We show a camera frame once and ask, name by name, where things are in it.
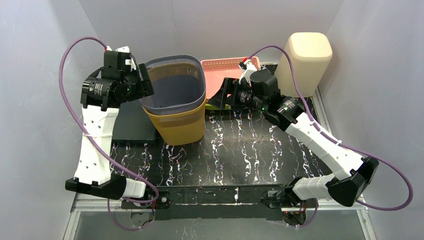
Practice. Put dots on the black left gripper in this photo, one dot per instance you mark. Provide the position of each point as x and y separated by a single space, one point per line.
138 85

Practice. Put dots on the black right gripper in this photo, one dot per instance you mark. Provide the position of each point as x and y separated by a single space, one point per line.
234 96

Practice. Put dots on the grey slatted waste bin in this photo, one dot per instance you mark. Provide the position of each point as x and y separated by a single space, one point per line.
178 82

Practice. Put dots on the orange slatted waste bin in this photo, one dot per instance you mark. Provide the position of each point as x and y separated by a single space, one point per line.
180 128

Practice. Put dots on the cream bin liner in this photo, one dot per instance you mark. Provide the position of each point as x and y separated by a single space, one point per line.
310 54

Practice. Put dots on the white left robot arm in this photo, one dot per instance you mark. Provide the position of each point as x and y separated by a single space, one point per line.
93 175

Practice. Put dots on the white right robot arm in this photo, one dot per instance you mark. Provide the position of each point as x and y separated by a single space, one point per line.
350 172

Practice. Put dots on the green plastic tray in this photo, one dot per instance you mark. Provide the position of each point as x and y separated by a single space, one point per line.
211 107

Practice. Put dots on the pink perforated basket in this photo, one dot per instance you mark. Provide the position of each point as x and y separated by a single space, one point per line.
215 70

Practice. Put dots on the dark grey flat box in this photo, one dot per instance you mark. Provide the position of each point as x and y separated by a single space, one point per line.
125 122

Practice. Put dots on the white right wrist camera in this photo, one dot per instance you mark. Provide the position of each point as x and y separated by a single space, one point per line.
247 68

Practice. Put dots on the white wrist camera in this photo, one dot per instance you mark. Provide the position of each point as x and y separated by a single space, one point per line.
129 59
247 68

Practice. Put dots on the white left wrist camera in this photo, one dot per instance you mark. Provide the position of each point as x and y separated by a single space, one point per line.
129 59

